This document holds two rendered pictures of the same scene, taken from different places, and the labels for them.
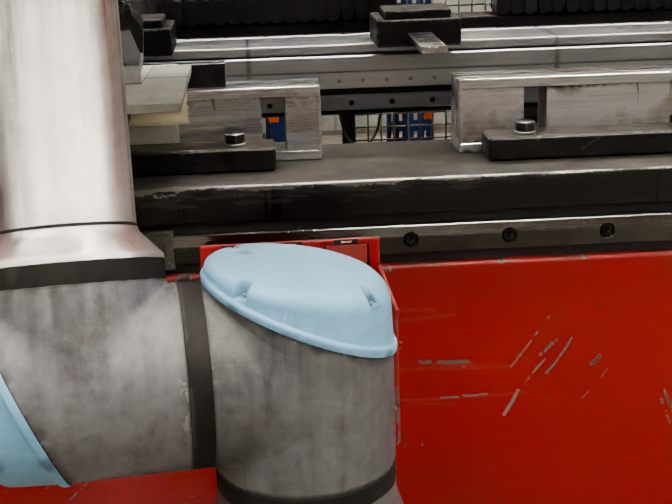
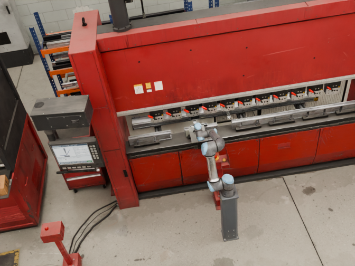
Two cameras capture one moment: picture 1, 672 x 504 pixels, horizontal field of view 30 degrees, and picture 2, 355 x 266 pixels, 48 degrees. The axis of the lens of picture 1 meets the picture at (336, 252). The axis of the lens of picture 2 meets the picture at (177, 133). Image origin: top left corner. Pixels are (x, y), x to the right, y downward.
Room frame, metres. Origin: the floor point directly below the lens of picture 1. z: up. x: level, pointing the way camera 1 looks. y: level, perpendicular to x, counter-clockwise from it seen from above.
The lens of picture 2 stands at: (-1.90, 0.37, 4.06)
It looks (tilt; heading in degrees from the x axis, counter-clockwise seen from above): 42 degrees down; 2
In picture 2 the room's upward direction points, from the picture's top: 8 degrees counter-clockwise
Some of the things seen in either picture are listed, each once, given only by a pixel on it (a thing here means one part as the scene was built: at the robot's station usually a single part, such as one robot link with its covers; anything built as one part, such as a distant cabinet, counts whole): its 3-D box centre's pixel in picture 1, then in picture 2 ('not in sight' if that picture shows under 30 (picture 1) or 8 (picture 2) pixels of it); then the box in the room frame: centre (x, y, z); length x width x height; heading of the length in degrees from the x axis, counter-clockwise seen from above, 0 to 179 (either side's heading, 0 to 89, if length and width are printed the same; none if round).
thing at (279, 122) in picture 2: not in sight; (281, 121); (1.58, -0.74, 0.89); 0.30 x 0.05 x 0.03; 93
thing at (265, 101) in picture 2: not in sight; (262, 97); (1.63, -0.51, 1.26); 0.15 x 0.09 x 0.17; 93
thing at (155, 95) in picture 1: (108, 89); (197, 134); (1.43, 0.26, 1.00); 0.26 x 0.18 x 0.01; 3
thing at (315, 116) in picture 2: not in sight; (315, 116); (1.61, -1.14, 0.89); 0.30 x 0.05 x 0.03; 93
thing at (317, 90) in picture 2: not in sight; (314, 88); (1.66, -1.11, 1.26); 0.15 x 0.09 x 0.17; 93
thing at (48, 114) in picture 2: not in sight; (72, 138); (1.01, 1.49, 1.53); 0.51 x 0.25 x 0.85; 86
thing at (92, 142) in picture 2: not in sight; (78, 152); (0.92, 1.45, 1.42); 0.45 x 0.12 x 0.36; 86
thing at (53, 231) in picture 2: not in sight; (62, 249); (0.51, 1.85, 0.41); 0.25 x 0.20 x 0.83; 3
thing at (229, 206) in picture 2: not in sight; (229, 214); (0.73, 0.02, 0.39); 0.18 x 0.18 x 0.77; 5
